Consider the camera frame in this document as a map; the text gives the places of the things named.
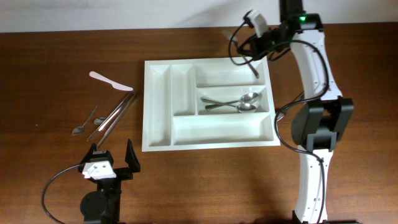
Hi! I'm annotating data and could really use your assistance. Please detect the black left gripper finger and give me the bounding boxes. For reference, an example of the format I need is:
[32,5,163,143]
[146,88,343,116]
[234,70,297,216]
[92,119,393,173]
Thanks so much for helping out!
[80,143,97,164]
[125,139,141,172]

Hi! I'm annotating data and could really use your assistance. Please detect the steel fork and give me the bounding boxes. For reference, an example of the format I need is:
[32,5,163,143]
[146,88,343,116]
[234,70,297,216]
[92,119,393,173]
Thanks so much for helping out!
[221,30,259,79]
[275,91,305,123]

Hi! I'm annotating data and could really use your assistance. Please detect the large steel spoon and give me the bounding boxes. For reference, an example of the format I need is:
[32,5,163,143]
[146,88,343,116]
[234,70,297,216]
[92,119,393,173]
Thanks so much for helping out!
[200,97,259,113]
[204,91,260,111]

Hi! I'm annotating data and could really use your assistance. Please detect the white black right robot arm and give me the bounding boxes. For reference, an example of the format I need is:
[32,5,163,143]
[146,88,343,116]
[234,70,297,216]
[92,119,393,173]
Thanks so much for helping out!
[142,1,354,223]

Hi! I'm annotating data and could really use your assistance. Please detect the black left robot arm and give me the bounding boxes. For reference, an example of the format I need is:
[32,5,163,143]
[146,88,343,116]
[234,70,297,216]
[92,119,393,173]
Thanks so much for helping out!
[78,144,133,224]

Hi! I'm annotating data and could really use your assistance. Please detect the steel kitchen tongs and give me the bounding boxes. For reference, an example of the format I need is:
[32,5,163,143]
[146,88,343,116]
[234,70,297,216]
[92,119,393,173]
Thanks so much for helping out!
[87,91,137,147]

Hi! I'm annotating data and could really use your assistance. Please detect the small steel teaspoon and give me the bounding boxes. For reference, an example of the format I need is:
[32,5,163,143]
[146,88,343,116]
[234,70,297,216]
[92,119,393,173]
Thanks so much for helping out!
[94,117,106,125]
[72,106,98,136]

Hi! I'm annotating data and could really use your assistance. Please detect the pink plastic knife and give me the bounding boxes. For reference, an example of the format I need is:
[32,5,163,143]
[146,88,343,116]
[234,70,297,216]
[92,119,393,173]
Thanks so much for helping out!
[89,71,134,91]

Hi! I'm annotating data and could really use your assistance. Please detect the white plastic cutlery tray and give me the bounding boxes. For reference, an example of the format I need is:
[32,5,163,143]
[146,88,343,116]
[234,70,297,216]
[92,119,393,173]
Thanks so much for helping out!
[142,58,280,152]

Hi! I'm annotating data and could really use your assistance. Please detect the black left camera cable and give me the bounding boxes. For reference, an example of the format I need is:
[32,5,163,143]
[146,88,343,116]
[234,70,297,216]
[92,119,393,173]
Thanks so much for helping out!
[41,164,82,224]

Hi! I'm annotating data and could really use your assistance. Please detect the black camera cable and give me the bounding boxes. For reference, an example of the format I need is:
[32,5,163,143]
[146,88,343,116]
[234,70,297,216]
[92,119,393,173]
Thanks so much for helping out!
[41,164,82,224]
[228,12,330,224]

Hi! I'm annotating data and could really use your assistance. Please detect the black right camera cable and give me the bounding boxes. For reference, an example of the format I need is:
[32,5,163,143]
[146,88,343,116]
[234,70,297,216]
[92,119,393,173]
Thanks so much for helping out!
[228,12,330,224]

